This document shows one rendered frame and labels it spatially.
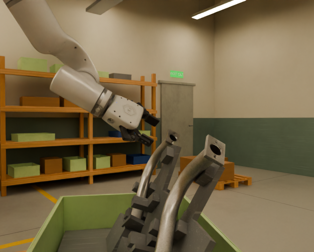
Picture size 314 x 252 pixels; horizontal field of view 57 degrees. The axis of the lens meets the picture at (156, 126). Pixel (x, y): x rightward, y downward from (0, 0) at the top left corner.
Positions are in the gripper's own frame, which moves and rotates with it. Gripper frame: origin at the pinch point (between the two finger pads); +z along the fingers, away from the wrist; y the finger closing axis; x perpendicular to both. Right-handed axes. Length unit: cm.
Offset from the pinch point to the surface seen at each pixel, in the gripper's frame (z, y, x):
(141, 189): 5.3, -13.0, 10.3
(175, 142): 7.2, -2.0, -2.6
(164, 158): 3.1, -14.2, -6.6
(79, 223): -3.5, -16.9, 37.1
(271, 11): 215, 667, 77
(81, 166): 10, 267, 395
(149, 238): 6.3, -32.8, -1.5
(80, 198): -7.4, -11.5, 31.7
